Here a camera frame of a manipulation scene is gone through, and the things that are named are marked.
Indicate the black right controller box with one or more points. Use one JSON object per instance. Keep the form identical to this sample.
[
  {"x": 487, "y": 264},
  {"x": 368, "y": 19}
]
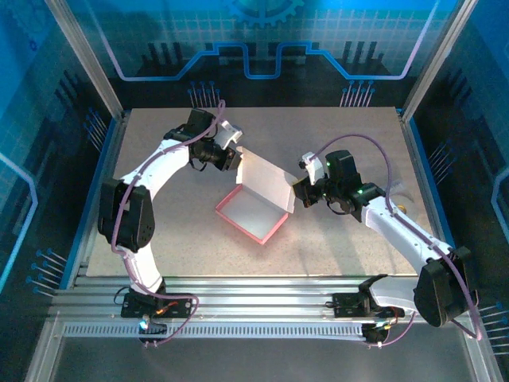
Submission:
[{"x": 374, "y": 334}]

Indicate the aluminium frame post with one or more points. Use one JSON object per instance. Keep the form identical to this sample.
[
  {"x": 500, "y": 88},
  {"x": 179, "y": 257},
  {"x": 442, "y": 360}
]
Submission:
[
  {"x": 85, "y": 59},
  {"x": 437, "y": 59}
]

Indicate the white tape roll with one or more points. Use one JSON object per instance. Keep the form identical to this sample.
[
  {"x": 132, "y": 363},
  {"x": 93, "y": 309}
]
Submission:
[{"x": 409, "y": 207}]

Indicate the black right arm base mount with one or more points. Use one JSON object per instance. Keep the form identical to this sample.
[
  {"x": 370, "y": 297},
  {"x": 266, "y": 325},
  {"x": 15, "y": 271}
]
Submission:
[{"x": 346, "y": 304}]

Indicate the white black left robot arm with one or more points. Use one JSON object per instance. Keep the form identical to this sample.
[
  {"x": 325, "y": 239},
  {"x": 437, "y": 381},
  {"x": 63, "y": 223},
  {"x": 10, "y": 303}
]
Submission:
[{"x": 159, "y": 167}]

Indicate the black controller box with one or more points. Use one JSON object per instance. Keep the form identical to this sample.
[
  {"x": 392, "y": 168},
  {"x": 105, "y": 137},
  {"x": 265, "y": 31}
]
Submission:
[
  {"x": 153, "y": 328},
  {"x": 374, "y": 334}
]

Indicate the aluminium table side rail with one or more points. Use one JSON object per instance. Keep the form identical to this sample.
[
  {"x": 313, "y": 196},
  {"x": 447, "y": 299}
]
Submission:
[
  {"x": 417, "y": 159},
  {"x": 107, "y": 159}
]

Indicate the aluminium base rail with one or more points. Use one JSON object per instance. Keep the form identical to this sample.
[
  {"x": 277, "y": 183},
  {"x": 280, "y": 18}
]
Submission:
[{"x": 258, "y": 294}]

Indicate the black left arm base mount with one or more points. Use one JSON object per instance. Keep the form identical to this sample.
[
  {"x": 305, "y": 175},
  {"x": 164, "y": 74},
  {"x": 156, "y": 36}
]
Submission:
[{"x": 179, "y": 304}]

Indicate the pink paper box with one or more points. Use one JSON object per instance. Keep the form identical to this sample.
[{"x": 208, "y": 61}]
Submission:
[{"x": 254, "y": 215}]

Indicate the black left controller box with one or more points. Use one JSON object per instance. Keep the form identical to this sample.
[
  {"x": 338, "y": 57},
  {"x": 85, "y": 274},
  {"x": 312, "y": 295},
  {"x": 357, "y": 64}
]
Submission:
[{"x": 153, "y": 328}]

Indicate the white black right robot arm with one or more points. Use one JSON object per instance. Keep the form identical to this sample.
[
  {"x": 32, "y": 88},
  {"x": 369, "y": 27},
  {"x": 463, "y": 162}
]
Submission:
[{"x": 397, "y": 231}]

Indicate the clear labelled plastic bag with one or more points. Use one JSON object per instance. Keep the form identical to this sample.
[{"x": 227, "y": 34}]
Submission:
[{"x": 397, "y": 186}]

